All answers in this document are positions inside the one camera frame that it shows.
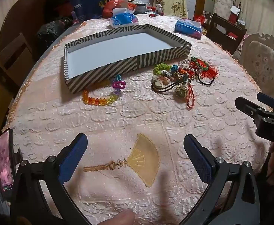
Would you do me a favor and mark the metal pot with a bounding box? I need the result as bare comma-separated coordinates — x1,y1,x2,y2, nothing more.
135,2,147,13

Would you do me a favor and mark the rainbow bead bracelet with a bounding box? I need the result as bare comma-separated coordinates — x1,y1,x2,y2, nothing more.
82,88,122,107

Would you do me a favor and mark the pink purple plastic charm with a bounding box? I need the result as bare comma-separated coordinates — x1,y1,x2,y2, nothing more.
112,74,126,96

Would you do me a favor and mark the red tassel ornament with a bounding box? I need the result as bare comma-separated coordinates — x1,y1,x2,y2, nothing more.
189,57,219,80

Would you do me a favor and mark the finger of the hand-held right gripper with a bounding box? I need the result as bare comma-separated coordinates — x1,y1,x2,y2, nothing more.
235,96,272,122
256,92,274,110

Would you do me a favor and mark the striped cardboard box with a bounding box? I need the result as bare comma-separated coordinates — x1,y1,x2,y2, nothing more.
63,24,192,95

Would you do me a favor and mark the brown wooden chair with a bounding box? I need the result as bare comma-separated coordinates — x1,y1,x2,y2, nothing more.
0,33,34,150

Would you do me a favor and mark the dark wooden chair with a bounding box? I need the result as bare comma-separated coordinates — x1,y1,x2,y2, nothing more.
206,13,247,54

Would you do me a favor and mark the yellow floral garment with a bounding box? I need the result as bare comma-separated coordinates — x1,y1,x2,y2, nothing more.
152,0,188,18

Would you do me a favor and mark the round wooden tabletop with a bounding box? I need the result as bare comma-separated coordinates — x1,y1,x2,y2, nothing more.
0,0,51,59

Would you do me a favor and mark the blue tissue pack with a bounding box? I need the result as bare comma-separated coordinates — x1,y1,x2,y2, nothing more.
109,8,140,29
174,19,203,40

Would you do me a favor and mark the red plastic bag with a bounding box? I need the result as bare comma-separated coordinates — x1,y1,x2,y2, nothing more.
103,0,136,18

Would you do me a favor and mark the blue paper bag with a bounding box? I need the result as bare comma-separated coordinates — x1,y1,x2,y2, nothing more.
74,0,109,21

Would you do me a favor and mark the heart-shaped pendant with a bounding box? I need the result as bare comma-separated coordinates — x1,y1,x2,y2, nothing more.
174,85,189,100

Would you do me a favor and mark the ornate upholstered chair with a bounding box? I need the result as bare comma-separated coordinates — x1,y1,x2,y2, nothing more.
240,33,274,99

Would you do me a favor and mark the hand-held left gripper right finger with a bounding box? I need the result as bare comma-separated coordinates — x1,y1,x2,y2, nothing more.
183,134,261,225

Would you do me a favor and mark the small black plastic bag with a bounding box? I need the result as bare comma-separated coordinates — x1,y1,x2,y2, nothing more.
37,17,74,52

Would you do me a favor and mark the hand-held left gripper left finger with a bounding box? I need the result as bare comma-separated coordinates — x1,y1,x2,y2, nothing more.
10,133,89,225

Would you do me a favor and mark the green bead bracelet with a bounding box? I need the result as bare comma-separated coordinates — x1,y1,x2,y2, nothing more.
153,63,172,75

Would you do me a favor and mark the red cord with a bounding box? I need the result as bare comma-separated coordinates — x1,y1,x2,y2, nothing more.
186,84,196,108

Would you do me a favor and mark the smartphone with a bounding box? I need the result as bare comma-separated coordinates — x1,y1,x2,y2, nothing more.
0,129,17,201

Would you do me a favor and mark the large black plastic bag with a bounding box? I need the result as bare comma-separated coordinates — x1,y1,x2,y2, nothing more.
46,0,81,17

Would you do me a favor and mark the person's left hand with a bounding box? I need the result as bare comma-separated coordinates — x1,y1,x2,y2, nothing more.
97,210,136,225

